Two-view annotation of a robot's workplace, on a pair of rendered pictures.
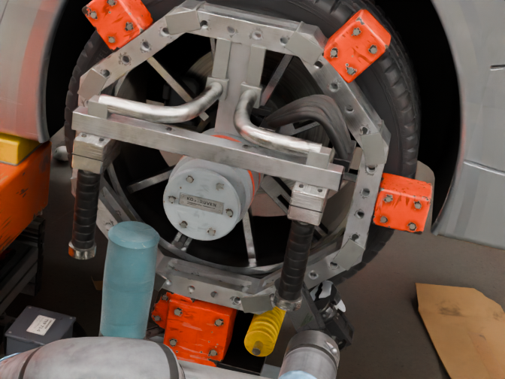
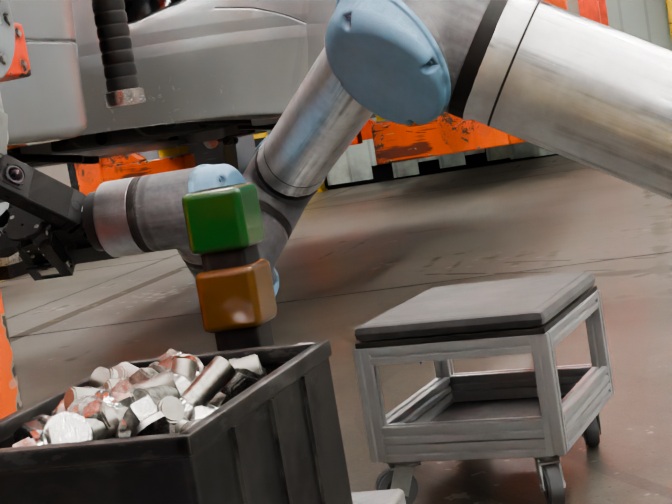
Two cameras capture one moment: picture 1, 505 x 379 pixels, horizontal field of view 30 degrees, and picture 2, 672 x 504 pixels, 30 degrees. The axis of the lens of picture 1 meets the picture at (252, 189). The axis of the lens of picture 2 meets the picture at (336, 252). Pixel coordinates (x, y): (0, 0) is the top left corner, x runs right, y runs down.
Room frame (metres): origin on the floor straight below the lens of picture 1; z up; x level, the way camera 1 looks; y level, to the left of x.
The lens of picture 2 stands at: (0.86, 1.28, 0.68)
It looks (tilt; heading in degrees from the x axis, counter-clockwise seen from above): 6 degrees down; 278
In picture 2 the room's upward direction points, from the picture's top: 9 degrees counter-clockwise
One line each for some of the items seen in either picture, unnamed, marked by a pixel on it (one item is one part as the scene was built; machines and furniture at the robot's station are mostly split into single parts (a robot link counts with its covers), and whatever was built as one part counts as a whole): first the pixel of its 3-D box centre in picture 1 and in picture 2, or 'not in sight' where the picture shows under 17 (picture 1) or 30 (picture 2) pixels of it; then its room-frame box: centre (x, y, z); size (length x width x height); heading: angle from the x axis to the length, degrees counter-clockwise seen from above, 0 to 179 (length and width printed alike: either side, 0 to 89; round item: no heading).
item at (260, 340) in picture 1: (270, 310); not in sight; (1.60, -0.08, 0.51); 0.29 x 0.06 x 0.06; 173
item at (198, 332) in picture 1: (204, 323); not in sight; (1.55, 0.05, 0.48); 0.16 x 0.12 x 0.17; 173
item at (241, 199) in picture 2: not in sight; (223, 218); (1.04, 0.50, 0.64); 0.04 x 0.04 x 0.04; 83
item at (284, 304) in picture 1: (295, 261); (113, 35); (1.26, -0.08, 0.83); 0.04 x 0.04 x 0.16
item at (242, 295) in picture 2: not in sight; (237, 295); (1.04, 0.50, 0.59); 0.04 x 0.04 x 0.04; 83
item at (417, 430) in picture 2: not in sight; (489, 387); (0.94, -1.00, 0.17); 0.43 x 0.36 x 0.34; 73
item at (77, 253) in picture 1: (86, 210); not in sight; (1.30, 0.25, 0.83); 0.04 x 0.04 x 0.16
